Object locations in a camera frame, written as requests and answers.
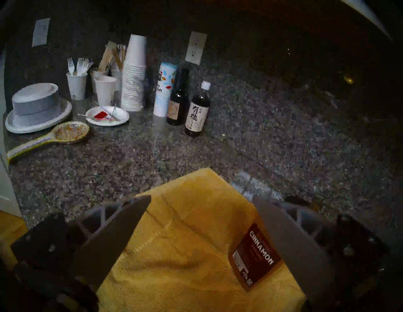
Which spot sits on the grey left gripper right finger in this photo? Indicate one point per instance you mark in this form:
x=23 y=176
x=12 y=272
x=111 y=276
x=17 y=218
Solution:
x=292 y=242

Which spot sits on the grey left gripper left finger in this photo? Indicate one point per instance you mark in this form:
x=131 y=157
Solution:
x=104 y=239

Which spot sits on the ground cinnamon jar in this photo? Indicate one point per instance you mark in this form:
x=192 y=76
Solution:
x=255 y=258

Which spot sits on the wooden spoon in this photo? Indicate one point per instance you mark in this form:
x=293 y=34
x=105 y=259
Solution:
x=70 y=132

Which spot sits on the yellow terry towel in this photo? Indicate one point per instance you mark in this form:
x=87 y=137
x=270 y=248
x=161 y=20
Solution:
x=189 y=236

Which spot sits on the small white plate red stain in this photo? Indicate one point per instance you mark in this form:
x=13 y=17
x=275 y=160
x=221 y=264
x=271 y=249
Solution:
x=119 y=118

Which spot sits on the large white plate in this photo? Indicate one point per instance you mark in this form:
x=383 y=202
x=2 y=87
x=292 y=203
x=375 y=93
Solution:
x=64 y=113

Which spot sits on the white paper cup with sticks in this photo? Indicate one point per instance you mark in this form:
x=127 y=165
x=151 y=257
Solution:
x=97 y=75
x=105 y=91

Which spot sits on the dark oil bottle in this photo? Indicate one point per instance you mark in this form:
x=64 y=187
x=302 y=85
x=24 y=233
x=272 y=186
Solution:
x=176 y=107

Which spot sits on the grey stack of paper plates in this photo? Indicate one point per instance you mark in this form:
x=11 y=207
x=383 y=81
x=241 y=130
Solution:
x=36 y=102

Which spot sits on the soy sauce bottle white cap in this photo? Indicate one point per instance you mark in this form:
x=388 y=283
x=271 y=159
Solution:
x=196 y=116

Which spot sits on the white paper cup with forks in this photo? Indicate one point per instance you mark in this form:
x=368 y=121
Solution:
x=76 y=86

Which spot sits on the white salt canister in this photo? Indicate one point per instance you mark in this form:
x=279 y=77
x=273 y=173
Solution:
x=163 y=91

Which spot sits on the stack of white paper cups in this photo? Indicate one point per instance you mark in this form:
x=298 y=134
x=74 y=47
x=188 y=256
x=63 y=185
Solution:
x=133 y=81

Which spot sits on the white plastic fork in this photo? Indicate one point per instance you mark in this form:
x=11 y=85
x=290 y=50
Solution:
x=71 y=64
x=80 y=64
x=86 y=66

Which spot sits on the flat wooden cutlery pack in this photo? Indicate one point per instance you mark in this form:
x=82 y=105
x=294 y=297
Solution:
x=107 y=56

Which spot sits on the bundle of wooden stir sticks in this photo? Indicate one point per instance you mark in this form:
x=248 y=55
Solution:
x=119 y=56

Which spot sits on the white wall outlet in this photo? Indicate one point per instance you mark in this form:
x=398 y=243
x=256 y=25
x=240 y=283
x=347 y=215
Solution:
x=195 y=47

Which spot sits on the white light switch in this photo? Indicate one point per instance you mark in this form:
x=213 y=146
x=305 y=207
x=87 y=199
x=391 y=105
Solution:
x=41 y=32

